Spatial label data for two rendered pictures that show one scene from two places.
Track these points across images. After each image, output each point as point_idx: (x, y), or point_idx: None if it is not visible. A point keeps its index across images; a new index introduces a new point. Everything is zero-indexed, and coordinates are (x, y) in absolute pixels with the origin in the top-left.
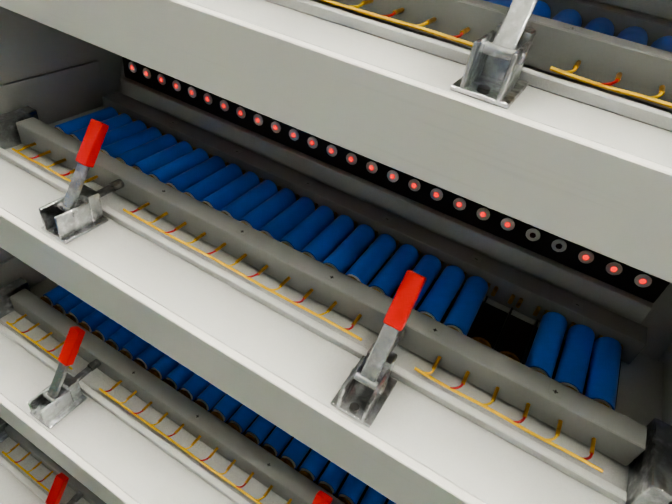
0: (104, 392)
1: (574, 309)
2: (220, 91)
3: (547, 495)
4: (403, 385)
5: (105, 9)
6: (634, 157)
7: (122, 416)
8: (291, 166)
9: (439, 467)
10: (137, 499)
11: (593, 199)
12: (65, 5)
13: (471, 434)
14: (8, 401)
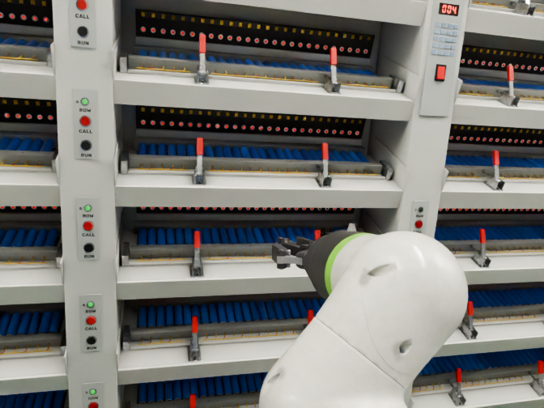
0: (206, 339)
1: (338, 223)
2: (258, 206)
3: None
4: None
5: (216, 196)
6: (356, 189)
7: (219, 342)
8: (232, 219)
9: None
10: (251, 357)
11: (352, 198)
12: (197, 198)
13: None
14: (176, 364)
